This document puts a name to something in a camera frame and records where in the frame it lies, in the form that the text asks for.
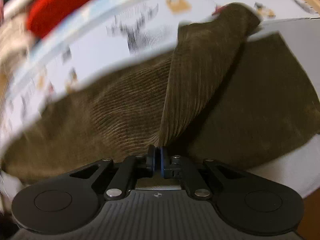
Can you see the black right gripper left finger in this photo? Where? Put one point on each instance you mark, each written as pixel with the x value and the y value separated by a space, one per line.
pixel 70 201

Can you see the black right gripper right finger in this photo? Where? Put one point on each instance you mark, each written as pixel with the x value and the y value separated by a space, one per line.
pixel 245 201

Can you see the brown corduroy pants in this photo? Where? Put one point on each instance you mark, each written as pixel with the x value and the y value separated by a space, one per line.
pixel 216 95

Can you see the grey blanket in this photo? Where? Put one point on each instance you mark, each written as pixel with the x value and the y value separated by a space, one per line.
pixel 299 169

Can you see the beige garment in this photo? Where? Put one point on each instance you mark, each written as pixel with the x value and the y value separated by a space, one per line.
pixel 16 42

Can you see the printed light blue bedsheet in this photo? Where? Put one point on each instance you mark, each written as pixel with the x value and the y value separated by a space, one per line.
pixel 103 35

